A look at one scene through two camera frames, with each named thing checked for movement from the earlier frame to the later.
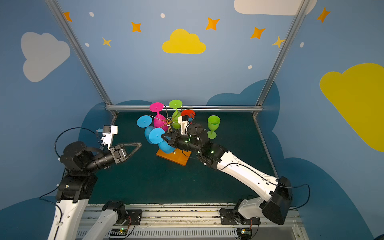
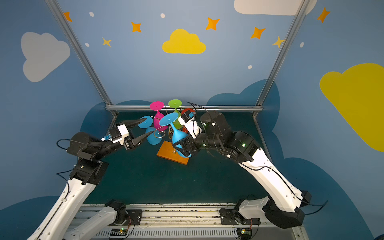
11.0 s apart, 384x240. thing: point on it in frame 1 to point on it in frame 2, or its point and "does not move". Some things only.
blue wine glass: (155, 137) to (168, 119)
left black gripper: (117, 153) to (127, 137)
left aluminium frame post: (80, 52) does not move
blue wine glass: (144, 121) does not move
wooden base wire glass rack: (179, 156) does not move
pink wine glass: (159, 121) does not move
